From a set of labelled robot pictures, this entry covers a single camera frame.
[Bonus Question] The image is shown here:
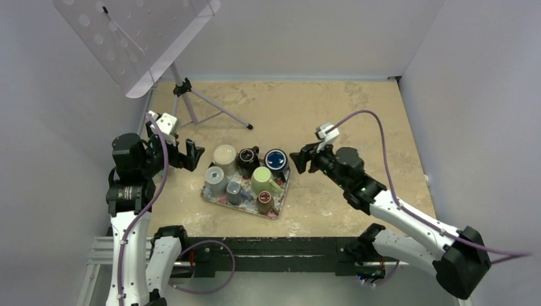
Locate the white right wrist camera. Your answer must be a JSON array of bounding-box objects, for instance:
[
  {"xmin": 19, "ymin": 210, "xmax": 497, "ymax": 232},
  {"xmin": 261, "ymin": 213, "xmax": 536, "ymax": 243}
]
[{"xmin": 315, "ymin": 122, "xmax": 340, "ymax": 153}]

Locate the light grey mug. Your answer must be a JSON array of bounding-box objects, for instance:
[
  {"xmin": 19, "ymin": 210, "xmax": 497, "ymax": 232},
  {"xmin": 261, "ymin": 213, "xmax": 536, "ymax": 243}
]
[{"xmin": 205, "ymin": 166, "xmax": 229, "ymax": 198}]

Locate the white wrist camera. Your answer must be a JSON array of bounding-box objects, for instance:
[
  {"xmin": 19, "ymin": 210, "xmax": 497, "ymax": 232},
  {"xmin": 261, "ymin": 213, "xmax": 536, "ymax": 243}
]
[
  {"xmin": 147, "ymin": 111, "xmax": 179, "ymax": 136},
  {"xmin": 315, "ymin": 122, "xmax": 340, "ymax": 153}
]

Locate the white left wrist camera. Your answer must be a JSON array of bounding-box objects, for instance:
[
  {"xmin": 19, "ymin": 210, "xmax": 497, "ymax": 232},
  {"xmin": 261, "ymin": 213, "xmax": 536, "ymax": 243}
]
[{"xmin": 147, "ymin": 111, "xmax": 179, "ymax": 136}]

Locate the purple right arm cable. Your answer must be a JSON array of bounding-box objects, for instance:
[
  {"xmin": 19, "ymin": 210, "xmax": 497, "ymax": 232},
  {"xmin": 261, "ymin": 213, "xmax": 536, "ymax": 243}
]
[{"xmin": 330, "ymin": 110, "xmax": 531, "ymax": 266}]

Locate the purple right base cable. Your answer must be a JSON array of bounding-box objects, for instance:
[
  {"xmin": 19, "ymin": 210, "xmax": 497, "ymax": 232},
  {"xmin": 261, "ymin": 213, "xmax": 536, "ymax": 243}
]
[{"xmin": 358, "ymin": 259, "xmax": 401, "ymax": 288}]

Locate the light green mug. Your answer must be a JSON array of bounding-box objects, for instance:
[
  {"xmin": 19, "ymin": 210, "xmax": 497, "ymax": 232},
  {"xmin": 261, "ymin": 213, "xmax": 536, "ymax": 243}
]
[{"xmin": 251, "ymin": 166, "xmax": 283, "ymax": 194}]

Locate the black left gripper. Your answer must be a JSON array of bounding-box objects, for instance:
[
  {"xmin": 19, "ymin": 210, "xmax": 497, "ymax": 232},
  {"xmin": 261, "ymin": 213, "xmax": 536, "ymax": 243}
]
[{"xmin": 140, "ymin": 121, "xmax": 203, "ymax": 177}]

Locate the cream white mug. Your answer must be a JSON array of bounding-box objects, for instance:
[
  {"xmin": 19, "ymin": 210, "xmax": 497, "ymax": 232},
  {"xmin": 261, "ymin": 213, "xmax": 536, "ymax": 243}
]
[{"xmin": 212, "ymin": 144, "xmax": 237, "ymax": 176}]

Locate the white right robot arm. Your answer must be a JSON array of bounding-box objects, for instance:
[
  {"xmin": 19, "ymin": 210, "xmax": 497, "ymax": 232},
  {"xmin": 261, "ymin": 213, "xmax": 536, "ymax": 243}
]
[{"xmin": 290, "ymin": 143, "xmax": 491, "ymax": 300}]

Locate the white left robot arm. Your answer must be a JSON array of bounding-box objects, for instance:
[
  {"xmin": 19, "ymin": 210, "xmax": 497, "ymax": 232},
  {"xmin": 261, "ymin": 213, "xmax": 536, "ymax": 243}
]
[{"xmin": 106, "ymin": 133, "xmax": 205, "ymax": 305}]

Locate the black glossy mug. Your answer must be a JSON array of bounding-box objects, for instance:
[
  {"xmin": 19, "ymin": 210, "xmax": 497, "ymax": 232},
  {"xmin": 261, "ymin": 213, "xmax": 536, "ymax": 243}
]
[{"xmin": 236, "ymin": 146, "xmax": 260, "ymax": 178}]

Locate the floral serving tray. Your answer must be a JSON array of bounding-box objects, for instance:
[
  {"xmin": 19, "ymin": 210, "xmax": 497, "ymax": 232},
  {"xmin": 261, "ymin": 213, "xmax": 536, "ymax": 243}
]
[{"xmin": 200, "ymin": 164, "xmax": 291, "ymax": 219}]

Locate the small brown mug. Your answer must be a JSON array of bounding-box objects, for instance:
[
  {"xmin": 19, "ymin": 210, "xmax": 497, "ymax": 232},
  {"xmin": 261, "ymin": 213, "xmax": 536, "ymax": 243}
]
[{"xmin": 256, "ymin": 191, "xmax": 279, "ymax": 215}]

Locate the small blue-grey mug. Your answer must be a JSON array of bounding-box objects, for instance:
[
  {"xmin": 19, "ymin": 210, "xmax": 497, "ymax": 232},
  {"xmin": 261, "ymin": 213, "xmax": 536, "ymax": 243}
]
[{"xmin": 226, "ymin": 182, "xmax": 254, "ymax": 206}]

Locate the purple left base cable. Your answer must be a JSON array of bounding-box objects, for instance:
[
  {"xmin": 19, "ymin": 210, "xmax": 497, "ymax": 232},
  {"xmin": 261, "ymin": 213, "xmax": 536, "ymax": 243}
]
[{"xmin": 168, "ymin": 240, "xmax": 236, "ymax": 296}]

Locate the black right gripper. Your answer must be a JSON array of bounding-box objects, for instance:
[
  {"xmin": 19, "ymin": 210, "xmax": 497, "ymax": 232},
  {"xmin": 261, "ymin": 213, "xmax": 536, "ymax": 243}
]
[{"xmin": 288, "ymin": 138, "xmax": 348, "ymax": 191}]

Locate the dark blue mug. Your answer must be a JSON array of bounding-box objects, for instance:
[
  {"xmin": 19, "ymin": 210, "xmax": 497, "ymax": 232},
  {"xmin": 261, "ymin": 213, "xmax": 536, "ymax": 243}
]
[{"xmin": 264, "ymin": 149, "xmax": 290, "ymax": 183}]

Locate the white music stand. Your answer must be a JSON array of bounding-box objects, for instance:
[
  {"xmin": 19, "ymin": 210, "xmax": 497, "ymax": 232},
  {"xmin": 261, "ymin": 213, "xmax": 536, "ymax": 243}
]
[{"xmin": 53, "ymin": 0, "xmax": 253, "ymax": 129}]

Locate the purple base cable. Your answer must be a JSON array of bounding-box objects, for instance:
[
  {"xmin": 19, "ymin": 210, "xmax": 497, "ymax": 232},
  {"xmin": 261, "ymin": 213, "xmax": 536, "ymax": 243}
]
[
  {"xmin": 168, "ymin": 240, "xmax": 236, "ymax": 296},
  {"xmin": 358, "ymin": 259, "xmax": 401, "ymax": 288}
]

